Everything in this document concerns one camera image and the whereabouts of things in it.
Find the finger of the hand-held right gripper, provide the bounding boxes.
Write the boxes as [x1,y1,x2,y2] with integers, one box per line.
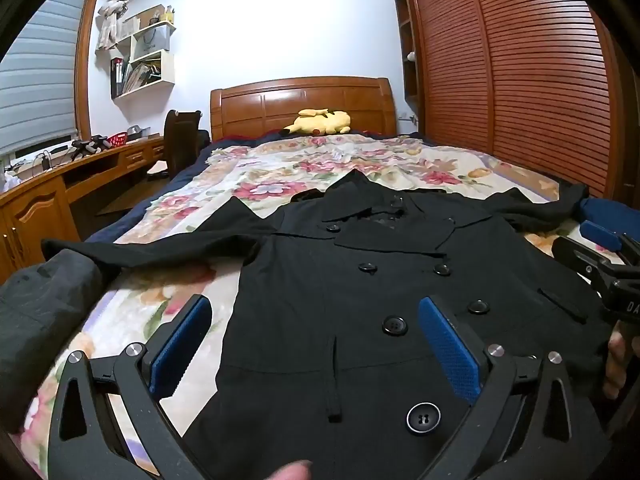
[551,235,611,288]
[579,220,625,252]

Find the person's right hand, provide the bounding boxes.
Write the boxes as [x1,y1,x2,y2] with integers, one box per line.
[602,320,640,401]

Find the floral blanket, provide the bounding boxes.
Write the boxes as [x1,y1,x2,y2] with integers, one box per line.
[20,134,561,480]

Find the dark wooden chair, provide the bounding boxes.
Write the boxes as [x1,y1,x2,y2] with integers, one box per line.
[146,109,211,181]

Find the wooden desk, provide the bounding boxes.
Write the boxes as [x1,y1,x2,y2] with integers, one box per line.
[0,135,168,271]

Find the grey window blind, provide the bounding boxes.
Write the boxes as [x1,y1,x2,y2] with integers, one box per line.
[0,0,98,156]

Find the wooden headboard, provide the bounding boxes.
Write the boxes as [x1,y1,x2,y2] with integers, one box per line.
[210,76,398,142]

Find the black buttoned coat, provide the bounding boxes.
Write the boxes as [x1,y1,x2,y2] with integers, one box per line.
[41,169,613,480]

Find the white wall shelf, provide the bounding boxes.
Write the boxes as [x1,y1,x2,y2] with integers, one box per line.
[95,7,177,100]

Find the wooden louvered wardrobe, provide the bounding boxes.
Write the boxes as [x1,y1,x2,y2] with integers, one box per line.
[389,0,636,201]

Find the grey paper bag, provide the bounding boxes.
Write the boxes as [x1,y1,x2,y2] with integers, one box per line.
[131,25,171,58]

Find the black padded jacket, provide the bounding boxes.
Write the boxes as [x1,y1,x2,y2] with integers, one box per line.
[0,249,121,431]

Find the black desk gadget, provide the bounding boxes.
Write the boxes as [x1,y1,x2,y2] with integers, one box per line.
[71,135,110,162]

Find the person's left hand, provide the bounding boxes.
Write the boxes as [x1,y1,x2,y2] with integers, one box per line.
[272,461,315,480]

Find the open wooden shelf niche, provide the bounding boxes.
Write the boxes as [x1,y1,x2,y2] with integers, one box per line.
[395,0,421,103]

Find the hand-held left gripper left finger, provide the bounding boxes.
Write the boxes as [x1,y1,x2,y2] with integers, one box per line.
[47,294,213,480]

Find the wooden door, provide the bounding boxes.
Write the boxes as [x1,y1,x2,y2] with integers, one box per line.
[607,35,640,206]

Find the wooden window frame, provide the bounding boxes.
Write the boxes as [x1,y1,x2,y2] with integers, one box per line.
[72,0,105,142]

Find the white fan decoration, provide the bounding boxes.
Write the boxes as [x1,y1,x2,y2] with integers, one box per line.
[96,0,143,51]

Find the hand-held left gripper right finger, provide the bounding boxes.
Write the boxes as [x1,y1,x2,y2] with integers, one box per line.
[417,295,613,480]

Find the yellow plush toy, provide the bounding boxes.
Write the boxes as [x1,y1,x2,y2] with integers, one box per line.
[280,108,352,137]

